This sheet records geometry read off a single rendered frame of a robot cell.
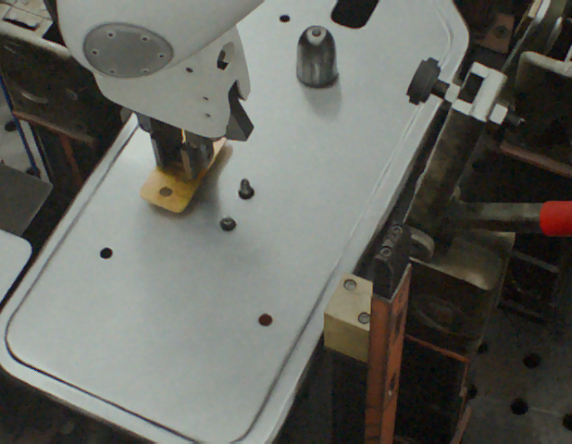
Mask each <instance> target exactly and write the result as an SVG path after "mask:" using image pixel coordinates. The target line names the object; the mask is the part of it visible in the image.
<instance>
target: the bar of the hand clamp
mask: <svg viewBox="0 0 572 444"><path fill-rule="evenodd" d="M439 63H440V60H438V59H435V58H432V57H430V56H429V57H428V59H427V61H426V60H424V59H422V60H421V61H420V63H419V65H418V67H417V70H416V73H415V75H414V77H413V79H412V80H411V83H410V85H409V87H408V90H407V93H406V95H408V96H410V97H409V102H408V103H410V104H412V105H415V106H419V105H420V103H422V104H425V103H426V102H427V99H428V98H429V95H430V94H433V95H435V96H437V97H439V98H441V99H442V100H443V102H442V104H441V108H442V109H445V110H447V111H449V113H448V115H447V118H446V119H445V121H444V124H443V126H442V130H441V134H440V136H439V138H438V140H437V142H436V145H435V147H434V149H433V152H432V154H431V157H430V158H429V161H428V163H427V165H426V168H425V170H424V173H423V175H422V177H421V180H420V181H419V185H418V187H417V191H416V193H415V196H414V198H413V201H412V203H411V204H410V207H409V209H408V213H407V215H406V217H405V220H404V222H405V224H406V225H407V226H410V227H413V228H417V229H419V230H421V231H423V232H425V233H426V234H428V235H429V236H431V238H432V239H433V236H434V234H435V232H436V230H437V228H438V226H439V224H440V223H441V219H442V217H443V215H444V213H445V211H446V208H447V206H448V204H449V202H450V201H451V199H452V197H453V195H454V191H455V189H456V187H458V185H459V183H460V180H461V178H462V177H463V175H464V172H465V170H466V167H467V165H468V163H469V161H470V159H471V157H472V155H473V152H474V150H475V148H476V146H477V144H478V142H479V139H480V137H481V135H482V132H483V131H484V129H486V130H490V131H493V132H495V133H496V132H497V130H498V129H499V127H502V128H504V129H506V130H509V131H512V132H514V131H515V130H516V126H518V123H519V121H520V119H521V118H522V116H519V115H516V114H514V113H512V112H510V111H508V110H507V109H508V107H509V105H510V103H508V102H506V101H505V100H502V99H500V97H501V93H502V91H503V89H504V86H505V84H506V83H507V81H508V78H507V76H506V75H504V74H502V73H500V72H498V71H496V70H493V69H488V68H487V67H485V66H483V65H481V64H479V63H477V62H474V63H473V64H472V66H471V68H470V70H469V72H468V75H467V77H466V81H462V80H458V79H456V78H454V79H453V81H452V83H451V84H449V83H447V82H445V81H443V80H439V76H440V74H441V67H439ZM463 85H464V86H463ZM462 87H463V88H462Z"/></svg>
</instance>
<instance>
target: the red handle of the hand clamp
mask: <svg viewBox="0 0 572 444"><path fill-rule="evenodd" d="M437 230H462V231H496V232H530V233H543V234H546V235H548V236H572V201H547V202H544V203H449V204H448V206H447V208H446V211H445V213H444V215H443V217H442V219H441V223H440V224H439V226H438V228H437Z"/></svg>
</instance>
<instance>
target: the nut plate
mask: <svg viewBox="0 0 572 444"><path fill-rule="evenodd" d="M182 135H183V142H179V143H178V145H177V146H176V148H175V149H174V151H173V153H172V154H171V157H170V158H169V159H170V163H169V165H168V167H167V168H160V167H158V166H156V165H155V166H154V167H153V169H152V171H151V172H150V174H149V175H148V177H147V179H146V180H145V182H144V183H143V185H142V187H141V189H140V196H141V198H142V199H144V200H146V201H148V202H150V203H153V204H157V205H159V206H161V207H164V208H167V209H169V211H171V212H174V213H181V212H183V211H184V209H185V207H186V206H187V204H188V202H189V201H190V200H191V198H192V197H193V196H194V195H195V193H196V191H197V190H198V188H199V186H200V185H201V182H202V180H203V179H204V177H205V175H206V173H207V171H208V170H209V168H210V167H211V166H212V164H213V163H214V161H215V159H216V158H217V155H218V154H219V153H220V151H221V149H222V148H223V146H224V144H225V143H226V141H227V139H226V138H222V140H221V141H219V142H213V145H214V151H215V152H214V157H213V160H212V161H211V163H210V165H209V166H208V168H203V167H202V169H201V171H200V172H199V174H198V176H197V177H196V179H195V180H192V179H187V177H186V176H185V173H184V168H183V163H182V159H181V153H180V148H181V146H182V144H183V143H184V141H185V139H184V133H183V130H182ZM165 188H170V189H172V190H173V193H172V195H170V196H169V197H162V196H161V195H160V192H161V190H163V189H165Z"/></svg>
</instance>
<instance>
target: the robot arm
mask: <svg viewBox="0 0 572 444"><path fill-rule="evenodd" d="M265 1H266V0H57V14H58V23H59V28H60V30H61V34H62V37H63V41H64V43H65V45H66V47H67V48H68V50H69V52H70V53H71V54H72V55H73V56H74V57H75V58H76V59H77V60H78V61H79V62H80V63H81V64H82V65H83V66H84V67H85V68H87V69H89V70H90V71H91V72H93V74H94V76H95V79H96V83H97V85H98V87H99V89H100V90H101V92H102V94H103V95H105V96H107V98H108V99H109V100H111V101H113V102H115V103H117V104H119V105H122V106H125V107H126V108H128V109H129V110H130V111H131V112H132V113H133V114H134V115H136V117H137V120H138V124H139V128H140V129H141V130H142V131H144V132H145V133H148V134H149V137H150V142H151V145H152V148H153V152H154V157H155V164H156V166H157V167H160V168H167V167H168V165H169V163H170V159H169V158H170V157H171V154H172V153H173V151H174V149H175V148H176V146H177V145H178V143H179V142H183V135H182V130H183V133H184V139H185V141H184V143H183V144H182V146H181V148H180V153H181V159H182V163H183V168H184V173H185V176H186V177H187V179H192V180H195V179H196V177H197V176H198V174H199V172H200V171H201V169H202V167H203V168H208V166H209V165H210V163H211V161H212V160H213V157H214V152H215V151H214V145H213V142H219V141H221V140H222V138H226V139H227V140H229V141H236V142H247V141H248V140H249V138H250V136H251V135H252V133H253V131H254V130H255V125H254V123H253V122H252V120H251V119H250V118H249V116H248V114H247V113H246V111H245V109H243V107H242V105H241V103H240V101H239V99H240V100H243V101H246V100H247V99H248V96H249V94H250V92H251V82H250V76H249V69H248V65H247V60H246V56H245V52H244V48H242V41H241V38H240V35H239V33H238V30H237V27H236V24H238V23H239V22H240V21H242V20H244V19H245V18H247V17H248V16H249V15H250V13H252V12H253V11H254V10H255V9H257V8H258V7H259V6H260V5H262V4H263V3H264V2H265Z"/></svg>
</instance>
